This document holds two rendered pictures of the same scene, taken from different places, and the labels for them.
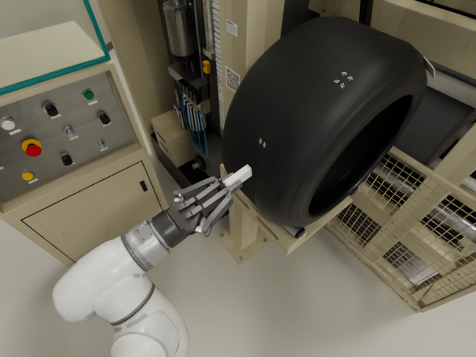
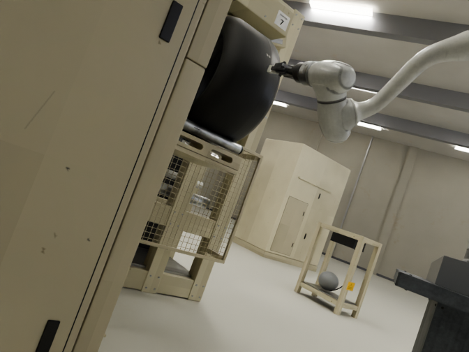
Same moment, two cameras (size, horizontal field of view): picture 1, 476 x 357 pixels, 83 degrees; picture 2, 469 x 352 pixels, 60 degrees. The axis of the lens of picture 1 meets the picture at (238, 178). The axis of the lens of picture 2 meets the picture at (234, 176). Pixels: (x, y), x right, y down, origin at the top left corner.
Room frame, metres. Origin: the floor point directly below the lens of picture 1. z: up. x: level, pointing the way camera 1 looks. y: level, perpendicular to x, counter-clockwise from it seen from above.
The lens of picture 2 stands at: (0.30, 1.61, 0.67)
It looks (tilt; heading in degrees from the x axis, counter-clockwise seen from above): 4 degrees up; 273
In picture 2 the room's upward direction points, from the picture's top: 20 degrees clockwise
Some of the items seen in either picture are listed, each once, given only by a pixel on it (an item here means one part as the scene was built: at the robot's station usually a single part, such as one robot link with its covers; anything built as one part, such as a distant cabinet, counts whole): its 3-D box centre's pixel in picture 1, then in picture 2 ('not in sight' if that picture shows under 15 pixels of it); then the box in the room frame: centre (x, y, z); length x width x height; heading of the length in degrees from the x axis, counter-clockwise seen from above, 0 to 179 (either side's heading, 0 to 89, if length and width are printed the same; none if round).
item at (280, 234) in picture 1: (263, 207); (203, 149); (0.54, -0.10, 0.83); 0.36 x 0.09 x 0.06; 38
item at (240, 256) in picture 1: (243, 237); not in sight; (0.81, -0.03, 0.01); 0.27 x 0.27 x 0.02; 38
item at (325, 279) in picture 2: not in sight; (336, 268); (-0.86, -2.75, 0.40); 0.60 x 0.35 x 0.80; 129
